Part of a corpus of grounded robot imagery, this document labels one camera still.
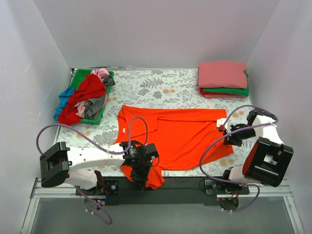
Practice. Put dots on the blue crumpled t shirt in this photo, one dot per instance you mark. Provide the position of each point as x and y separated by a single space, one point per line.
63 100

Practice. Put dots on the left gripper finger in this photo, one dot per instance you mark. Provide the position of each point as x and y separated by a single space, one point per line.
135 175
143 174

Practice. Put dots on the floral table cloth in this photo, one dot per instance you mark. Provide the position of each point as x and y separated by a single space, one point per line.
158 89

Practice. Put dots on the green plastic bin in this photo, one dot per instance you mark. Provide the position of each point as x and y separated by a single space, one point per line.
77 77

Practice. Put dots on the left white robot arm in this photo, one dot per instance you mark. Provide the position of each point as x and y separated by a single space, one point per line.
76 166

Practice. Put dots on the orange t shirt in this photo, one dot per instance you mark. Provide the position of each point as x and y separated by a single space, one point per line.
183 137

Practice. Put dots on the folded light pink t shirt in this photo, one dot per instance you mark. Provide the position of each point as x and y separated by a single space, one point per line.
233 96

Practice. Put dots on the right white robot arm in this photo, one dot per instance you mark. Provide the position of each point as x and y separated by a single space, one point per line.
268 159

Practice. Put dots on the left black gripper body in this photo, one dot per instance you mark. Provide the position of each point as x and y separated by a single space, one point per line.
139 170

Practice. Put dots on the red crumpled t shirt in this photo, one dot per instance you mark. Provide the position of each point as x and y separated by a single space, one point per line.
90 87

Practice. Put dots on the pink crumpled t shirt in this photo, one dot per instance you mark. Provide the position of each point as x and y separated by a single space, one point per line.
100 72

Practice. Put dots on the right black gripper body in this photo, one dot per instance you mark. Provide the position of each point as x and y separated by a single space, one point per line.
227 132

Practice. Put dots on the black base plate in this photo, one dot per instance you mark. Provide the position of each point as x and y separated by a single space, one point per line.
175 190

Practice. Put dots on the grey crumpled t shirt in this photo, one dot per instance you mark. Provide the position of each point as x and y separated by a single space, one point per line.
94 106

